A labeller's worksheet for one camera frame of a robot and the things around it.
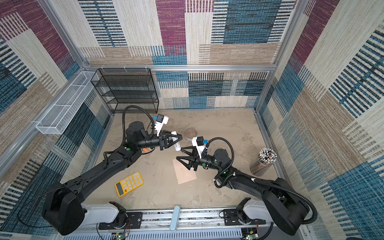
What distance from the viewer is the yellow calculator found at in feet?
2.72

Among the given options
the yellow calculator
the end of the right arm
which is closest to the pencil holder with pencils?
the end of the right arm

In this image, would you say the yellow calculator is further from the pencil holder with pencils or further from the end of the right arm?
the pencil holder with pencils
